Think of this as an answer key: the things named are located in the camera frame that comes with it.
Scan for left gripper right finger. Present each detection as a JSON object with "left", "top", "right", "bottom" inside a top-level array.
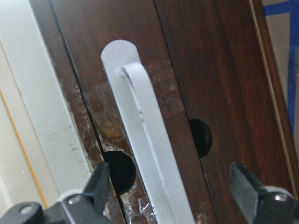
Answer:
[{"left": 229, "top": 162, "right": 299, "bottom": 224}]

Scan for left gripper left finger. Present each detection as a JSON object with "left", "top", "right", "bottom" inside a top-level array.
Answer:
[{"left": 0, "top": 163, "right": 110, "bottom": 224}]

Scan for white drawer handle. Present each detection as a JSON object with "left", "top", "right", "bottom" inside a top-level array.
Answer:
[{"left": 101, "top": 40, "right": 194, "bottom": 224}]

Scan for dark wooden drawer cabinet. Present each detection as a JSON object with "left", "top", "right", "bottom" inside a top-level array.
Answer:
[{"left": 30, "top": 0, "right": 299, "bottom": 224}]

